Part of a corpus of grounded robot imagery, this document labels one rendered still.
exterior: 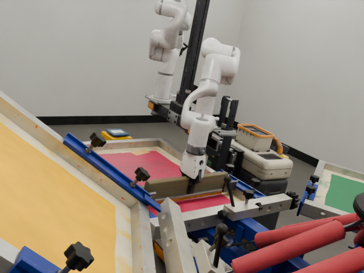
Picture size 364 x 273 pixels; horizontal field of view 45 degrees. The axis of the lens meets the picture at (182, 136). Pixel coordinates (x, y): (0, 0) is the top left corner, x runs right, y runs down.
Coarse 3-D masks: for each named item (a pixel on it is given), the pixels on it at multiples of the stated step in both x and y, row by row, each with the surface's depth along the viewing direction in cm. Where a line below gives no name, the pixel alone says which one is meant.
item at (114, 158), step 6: (102, 156) 208; (108, 156) 209; (114, 156) 211; (120, 156) 212; (114, 162) 203; (120, 162) 204; (126, 162) 206; (180, 204) 174; (186, 204) 176; (150, 210) 165; (156, 210) 166; (186, 210) 170; (192, 210) 171
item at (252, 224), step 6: (228, 222) 156; (234, 222) 154; (240, 222) 151; (246, 222) 151; (252, 222) 152; (234, 228) 154; (246, 228) 149; (252, 228) 148; (258, 228) 149; (264, 228) 149; (246, 234) 149; (252, 234) 147
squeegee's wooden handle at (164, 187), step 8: (184, 176) 175; (208, 176) 181; (216, 176) 183; (224, 176) 186; (152, 184) 163; (160, 184) 166; (168, 184) 168; (176, 184) 171; (184, 184) 173; (200, 184) 179; (208, 184) 182; (216, 184) 185; (160, 192) 167; (168, 192) 170; (176, 192) 172; (184, 192) 175
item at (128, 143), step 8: (88, 144) 210; (112, 144) 218; (120, 144) 221; (128, 144) 224; (136, 144) 227; (144, 144) 230; (152, 144) 234; (160, 144) 235; (168, 144) 232; (168, 152) 229; (176, 152) 224; (208, 168) 208; (232, 192) 194; (240, 192) 190
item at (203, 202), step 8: (128, 152) 219; (152, 152) 226; (136, 160) 211; (144, 160) 213; (168, 160) 219; (176, 168) 210; (192, 200) 180; (200, 200) 181; (208, 200) 183; (216, 200) 184; (224, 200) 186; (200, 208) 175
